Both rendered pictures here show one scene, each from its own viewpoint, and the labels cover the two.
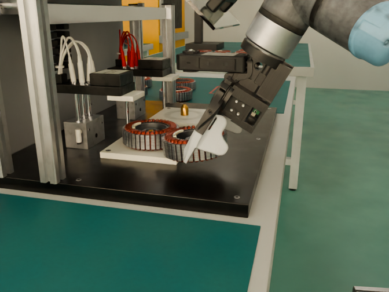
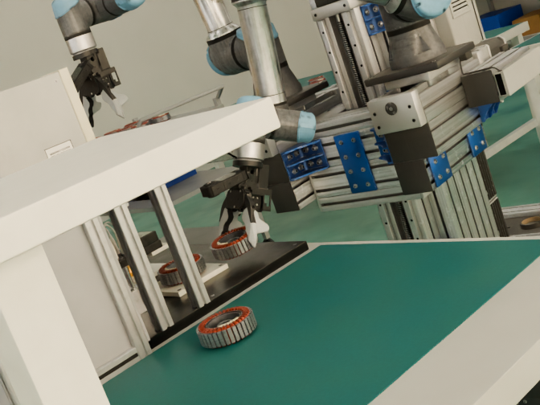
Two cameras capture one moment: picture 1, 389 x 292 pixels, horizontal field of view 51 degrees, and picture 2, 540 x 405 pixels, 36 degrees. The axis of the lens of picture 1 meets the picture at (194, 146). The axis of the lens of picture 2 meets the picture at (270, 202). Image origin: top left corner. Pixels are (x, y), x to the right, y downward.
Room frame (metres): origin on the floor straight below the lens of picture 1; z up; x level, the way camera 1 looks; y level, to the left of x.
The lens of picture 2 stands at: (-0.57, 1.45, 1.29)
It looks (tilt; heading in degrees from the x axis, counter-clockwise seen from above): 12 degrees down; 307
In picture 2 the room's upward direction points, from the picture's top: 20 degrees counter-clockwise
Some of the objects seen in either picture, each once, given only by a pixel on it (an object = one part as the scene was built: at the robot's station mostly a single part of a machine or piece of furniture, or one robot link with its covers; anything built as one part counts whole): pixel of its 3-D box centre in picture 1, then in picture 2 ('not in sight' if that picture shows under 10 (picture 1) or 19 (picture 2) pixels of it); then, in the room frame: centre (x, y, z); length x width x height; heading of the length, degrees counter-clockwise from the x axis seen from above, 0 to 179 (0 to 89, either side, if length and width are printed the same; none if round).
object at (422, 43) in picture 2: not in sight; (413, 42); (0.36, -0.62, 1.09); 0.15 x 0.15 x 0.10
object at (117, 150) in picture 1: (151, 145); (185, 279); (0.77, 0.09, 0.78); 0.15 x 0.15 x 0.01; 75
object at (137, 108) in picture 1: (131, 105); not in sight; (1.04, 0.17, 0.80); 0.08 x 0.05 x 0.06; 165
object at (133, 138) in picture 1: (150, 134); (182, 269); (0.77, 0.09, 0.80); 0.11 x 0.11 x 0.04
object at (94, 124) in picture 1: (85, 130); (132, 299); (0.80, 0.23, 0.80); 0.08 x 0.05 x 0.06; 165
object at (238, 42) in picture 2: not in sight; (259, 45); (0.86, -0.67, 1.20); 0.13 x 0.12 x 0.14; 166
